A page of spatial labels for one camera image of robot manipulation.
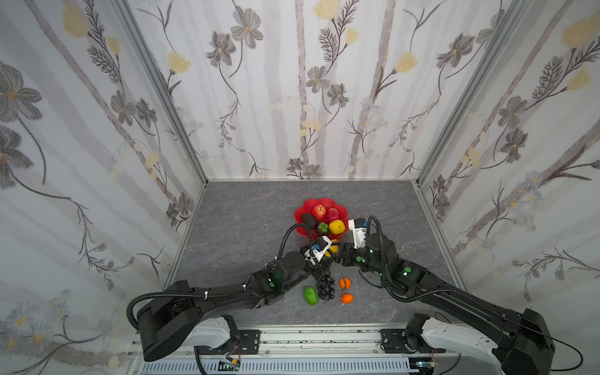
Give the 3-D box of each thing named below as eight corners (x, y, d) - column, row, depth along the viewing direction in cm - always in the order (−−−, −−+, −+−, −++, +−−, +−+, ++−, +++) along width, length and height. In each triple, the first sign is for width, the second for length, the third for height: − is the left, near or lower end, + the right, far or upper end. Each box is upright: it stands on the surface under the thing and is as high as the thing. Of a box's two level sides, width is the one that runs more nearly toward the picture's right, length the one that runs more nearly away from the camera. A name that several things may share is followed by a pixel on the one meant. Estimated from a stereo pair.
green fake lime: (310, 307, 83) (310, 304, 80) (303, 292, 87) (303, 288, 84) (319, 302, 84) (320, 299, 81) (312, 287, 88) (313, 284, 85)
